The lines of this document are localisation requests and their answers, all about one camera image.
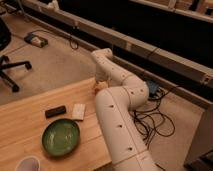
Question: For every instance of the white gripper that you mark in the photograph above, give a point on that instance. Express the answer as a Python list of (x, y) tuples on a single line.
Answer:
[(98, 86)]

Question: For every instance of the black office chair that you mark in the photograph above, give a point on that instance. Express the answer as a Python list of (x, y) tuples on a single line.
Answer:
[(5, 39)]

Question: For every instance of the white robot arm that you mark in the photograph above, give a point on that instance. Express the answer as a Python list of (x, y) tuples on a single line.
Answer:
[(125, 145)]

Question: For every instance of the green bowl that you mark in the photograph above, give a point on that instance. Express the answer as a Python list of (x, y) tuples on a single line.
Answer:
[(60, 137)]

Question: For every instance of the dark cabinet at right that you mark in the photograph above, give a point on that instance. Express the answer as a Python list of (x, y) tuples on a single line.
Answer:
[(200, 154)]

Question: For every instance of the white sponge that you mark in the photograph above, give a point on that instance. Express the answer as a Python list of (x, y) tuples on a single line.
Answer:
[(78, 111)]

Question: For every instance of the blue power adapter box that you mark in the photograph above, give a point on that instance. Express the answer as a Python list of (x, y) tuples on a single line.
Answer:
[(153, 88)]

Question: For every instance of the power strip on floor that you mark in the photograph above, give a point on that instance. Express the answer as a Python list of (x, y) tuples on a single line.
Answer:
[(35, 40)]

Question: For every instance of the long metal rail frame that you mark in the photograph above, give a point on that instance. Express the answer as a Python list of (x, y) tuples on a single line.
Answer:
[(178, 64)]

